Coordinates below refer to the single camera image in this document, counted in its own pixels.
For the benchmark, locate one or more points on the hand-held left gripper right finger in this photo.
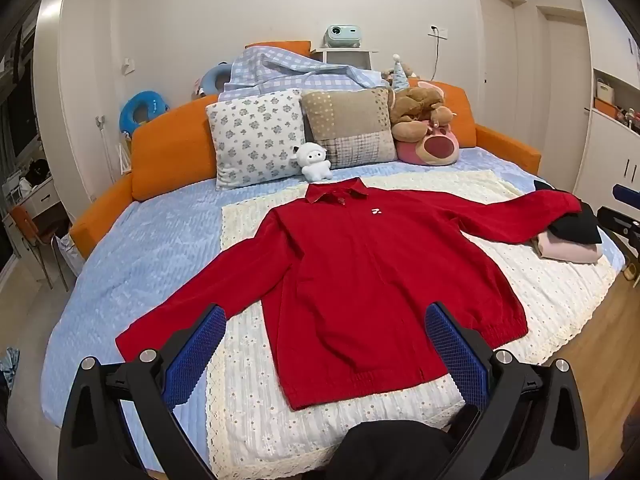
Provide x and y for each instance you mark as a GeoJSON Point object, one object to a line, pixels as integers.
{"type": "Point", "coordinates": [457, 355]}

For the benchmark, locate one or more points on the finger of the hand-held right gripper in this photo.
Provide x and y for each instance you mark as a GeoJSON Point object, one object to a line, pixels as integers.
{"type": "Point", "coordinates": [626, 195]}
{"type": "Point", "coordinates": [617, 222]}

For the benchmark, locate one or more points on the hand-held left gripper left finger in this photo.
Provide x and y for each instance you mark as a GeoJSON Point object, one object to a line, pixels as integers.
{"type": "Point", "coordinates": [197, 355]}

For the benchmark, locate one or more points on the red jacket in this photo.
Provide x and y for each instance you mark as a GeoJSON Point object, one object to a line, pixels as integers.
{"type": "Point", "coordinates": [360, 285]}

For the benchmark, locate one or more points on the white open shelf cabinet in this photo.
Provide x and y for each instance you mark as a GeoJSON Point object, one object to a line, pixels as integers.
{"type": "Point", "coordinates": [615, 160]}

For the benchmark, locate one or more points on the black folded cloth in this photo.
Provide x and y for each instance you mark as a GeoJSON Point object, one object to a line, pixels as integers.
{"type": "Point", "coordinates": [575, 227]}

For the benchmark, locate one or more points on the slippers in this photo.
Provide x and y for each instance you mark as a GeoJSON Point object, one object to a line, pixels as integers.
{"type": "Point", "coordinates": [631, 273]}

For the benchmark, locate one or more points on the pink folded cloth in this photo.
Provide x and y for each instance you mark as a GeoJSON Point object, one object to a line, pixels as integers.
{"type": "Point", "coordinates": [565, 251]}

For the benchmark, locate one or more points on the orange storage box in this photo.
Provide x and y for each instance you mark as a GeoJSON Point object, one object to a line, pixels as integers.
{"type": "Point", "coordinates": [605, 105]}

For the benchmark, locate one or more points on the cream lace blanket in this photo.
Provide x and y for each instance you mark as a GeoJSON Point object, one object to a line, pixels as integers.
{"type": "Point", "coordinates": [280, 435]}

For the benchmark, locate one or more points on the light blue bed sheet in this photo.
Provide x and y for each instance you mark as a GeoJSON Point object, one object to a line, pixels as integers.
{"type": "Point", "coordinates": [150, 250]}

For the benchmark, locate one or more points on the white wardrobe doors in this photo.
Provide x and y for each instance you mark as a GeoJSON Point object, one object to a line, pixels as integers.
{"type": "Point", "coordinates": [500, 60]}

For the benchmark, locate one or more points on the pink plush bear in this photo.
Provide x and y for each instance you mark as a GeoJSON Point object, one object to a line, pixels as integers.
{"type": "Point", "coordinates": [435, 147]}

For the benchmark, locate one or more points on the chair with orange backrest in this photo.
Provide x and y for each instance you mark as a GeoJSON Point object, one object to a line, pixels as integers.
{"type": "Point", "coordinates": [22, 220]}

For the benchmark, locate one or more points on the white desk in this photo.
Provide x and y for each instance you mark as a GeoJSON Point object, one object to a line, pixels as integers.
{"type": "Point", "coordinates": [35, 201]}

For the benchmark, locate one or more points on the white plush sheep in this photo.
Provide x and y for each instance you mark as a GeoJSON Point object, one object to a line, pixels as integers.
{"type": "Point", "coordinates": [312, 160]}

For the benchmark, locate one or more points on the floral print pillow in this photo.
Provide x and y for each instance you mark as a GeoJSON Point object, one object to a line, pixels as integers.
{"type": "Point", "coordinates": [255, 135]}

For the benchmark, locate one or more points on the brown plush bear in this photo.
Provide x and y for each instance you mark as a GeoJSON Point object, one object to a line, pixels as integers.
{"type": "Point", "coordinates": [412, 110]}

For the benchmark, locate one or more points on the blue party hat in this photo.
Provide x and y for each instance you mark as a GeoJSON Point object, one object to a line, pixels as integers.
{"type": "Point", "coordinates": [400, 77]}

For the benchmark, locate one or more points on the beige patchwork pillow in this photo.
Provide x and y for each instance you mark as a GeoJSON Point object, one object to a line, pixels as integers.
{"type": "Point", "coordinates": [345, 125]}

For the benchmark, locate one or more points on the blue checkered quilt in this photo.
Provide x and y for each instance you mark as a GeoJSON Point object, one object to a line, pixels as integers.
{"type": "Point", "coordinates": [280, 72]}

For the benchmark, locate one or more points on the dark window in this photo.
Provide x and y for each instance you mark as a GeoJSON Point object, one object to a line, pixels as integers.
{"type": "Point", "coordinates": [15, 110]}

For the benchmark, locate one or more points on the white bedside shelf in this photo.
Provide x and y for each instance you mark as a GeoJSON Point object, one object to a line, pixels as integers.
{"type": "Point", "coordinates": [350, 57]}

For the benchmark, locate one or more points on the teal projector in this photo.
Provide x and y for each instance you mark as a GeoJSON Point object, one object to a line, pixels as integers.
{"type": "Point", "coordinates": [341, 36]}

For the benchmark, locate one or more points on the orange upholstered bed frame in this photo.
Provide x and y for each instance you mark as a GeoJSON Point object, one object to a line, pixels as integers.
{"type": "Point", "coordinates": [170, 155]}

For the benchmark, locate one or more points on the white wall outlet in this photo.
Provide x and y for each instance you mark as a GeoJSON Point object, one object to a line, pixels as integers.
{"type": "Point", "coordinates": [437, 30]}

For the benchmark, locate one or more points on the white wall hook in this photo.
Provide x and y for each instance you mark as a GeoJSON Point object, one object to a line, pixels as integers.
{"type": "Point", "coordinates": [129, 65]}

